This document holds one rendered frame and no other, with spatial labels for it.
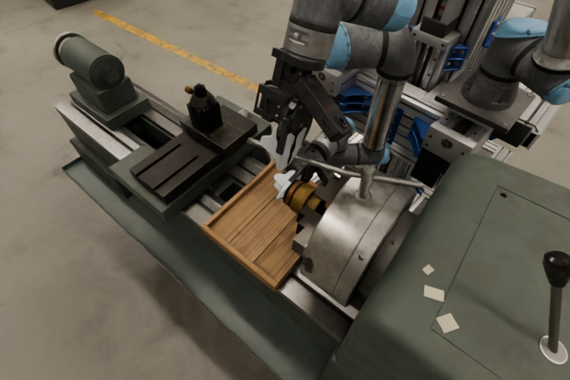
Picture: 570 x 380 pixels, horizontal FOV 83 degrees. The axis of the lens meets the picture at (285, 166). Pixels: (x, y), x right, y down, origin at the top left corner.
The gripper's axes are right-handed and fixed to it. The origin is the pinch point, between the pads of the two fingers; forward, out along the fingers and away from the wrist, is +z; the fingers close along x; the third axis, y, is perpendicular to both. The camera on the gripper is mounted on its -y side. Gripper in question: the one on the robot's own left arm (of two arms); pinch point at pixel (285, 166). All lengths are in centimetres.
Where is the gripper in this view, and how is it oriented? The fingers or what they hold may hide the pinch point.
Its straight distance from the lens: 60.4
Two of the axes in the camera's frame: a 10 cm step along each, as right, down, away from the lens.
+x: -5.7, 3.0, -7.6
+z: -2.4, 8.3, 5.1
